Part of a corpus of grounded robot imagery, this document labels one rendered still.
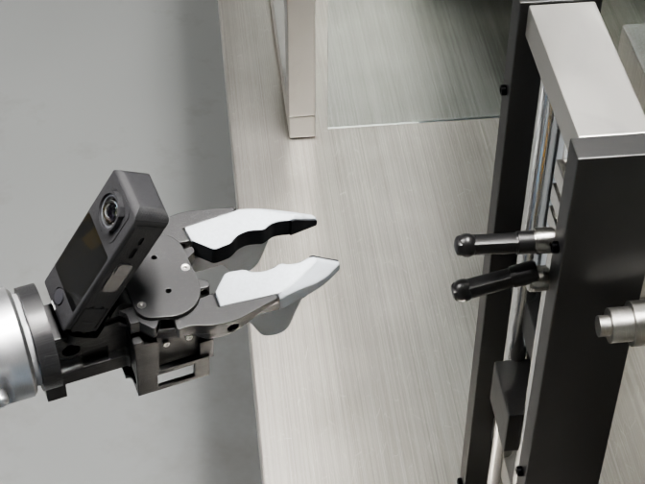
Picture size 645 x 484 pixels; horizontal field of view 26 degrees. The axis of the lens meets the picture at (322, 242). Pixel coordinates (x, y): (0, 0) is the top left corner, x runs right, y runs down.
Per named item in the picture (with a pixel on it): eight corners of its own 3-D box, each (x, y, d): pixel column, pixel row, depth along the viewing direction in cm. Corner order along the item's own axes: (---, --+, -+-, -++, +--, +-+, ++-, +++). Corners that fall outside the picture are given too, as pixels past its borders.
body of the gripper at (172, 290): (184, 293, 102) (22, 340, 98) (182, 216, 95) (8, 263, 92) (221, 375, 97) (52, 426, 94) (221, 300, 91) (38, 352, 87)
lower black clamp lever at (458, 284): (452, 292, 81) (447, 277, 80) (537, 270, 80) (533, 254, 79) (456, 309, 80) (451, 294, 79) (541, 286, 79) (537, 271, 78)
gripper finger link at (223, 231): (292, 235, 104) (181, 282, 100) (295, 181, 99) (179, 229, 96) (313, 264, 102) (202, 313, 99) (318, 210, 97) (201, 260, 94)
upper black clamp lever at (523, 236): (451, 246, 78) (453, 229, 77) (538, 242, 79) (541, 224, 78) (455, 263, 77) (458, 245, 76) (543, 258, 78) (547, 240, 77)
